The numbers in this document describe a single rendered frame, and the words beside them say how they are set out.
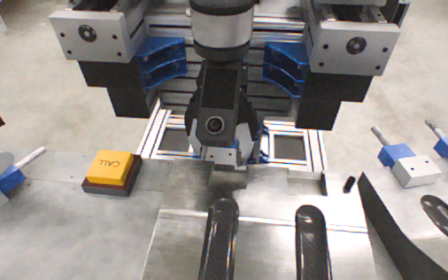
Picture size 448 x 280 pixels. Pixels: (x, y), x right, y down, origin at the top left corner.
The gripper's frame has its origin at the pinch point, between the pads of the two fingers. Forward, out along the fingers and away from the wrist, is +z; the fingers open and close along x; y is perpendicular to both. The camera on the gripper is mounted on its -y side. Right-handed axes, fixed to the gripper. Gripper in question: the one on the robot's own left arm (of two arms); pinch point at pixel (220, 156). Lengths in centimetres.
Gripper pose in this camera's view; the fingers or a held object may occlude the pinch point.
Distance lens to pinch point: 50.3
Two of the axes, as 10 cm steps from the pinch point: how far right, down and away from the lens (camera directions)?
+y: 1.1, -7.2, 6.9
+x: -9.9, -0.8, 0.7
